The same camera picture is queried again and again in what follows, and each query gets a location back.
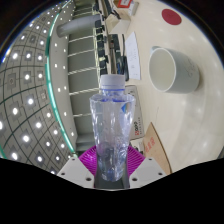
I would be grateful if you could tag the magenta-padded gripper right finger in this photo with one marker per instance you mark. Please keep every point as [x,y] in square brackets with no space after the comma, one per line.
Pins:
[135,161]

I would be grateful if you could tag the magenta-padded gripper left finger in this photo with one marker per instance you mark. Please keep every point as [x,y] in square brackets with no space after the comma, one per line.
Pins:
[87,161]

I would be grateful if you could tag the clear plastic water bottle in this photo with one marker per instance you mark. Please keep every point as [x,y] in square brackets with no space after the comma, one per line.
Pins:
[111,126]

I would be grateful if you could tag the brown paper envelope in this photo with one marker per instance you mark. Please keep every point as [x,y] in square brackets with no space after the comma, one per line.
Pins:
[156,150]

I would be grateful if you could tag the round ceiling lights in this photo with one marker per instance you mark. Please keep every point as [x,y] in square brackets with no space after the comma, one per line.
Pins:
[26,110]

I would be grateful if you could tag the white ceramic mug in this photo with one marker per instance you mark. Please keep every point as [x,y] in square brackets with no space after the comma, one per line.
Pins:
[173,71]

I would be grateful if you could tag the row of black office chairs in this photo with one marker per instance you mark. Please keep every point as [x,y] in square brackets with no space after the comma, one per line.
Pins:
[101,46]

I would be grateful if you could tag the small white open box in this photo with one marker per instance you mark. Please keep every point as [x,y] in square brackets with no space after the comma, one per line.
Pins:
[118,21]

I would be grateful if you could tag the flat round red coaster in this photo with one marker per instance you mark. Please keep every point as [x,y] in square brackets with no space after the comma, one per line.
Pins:
[171,16]

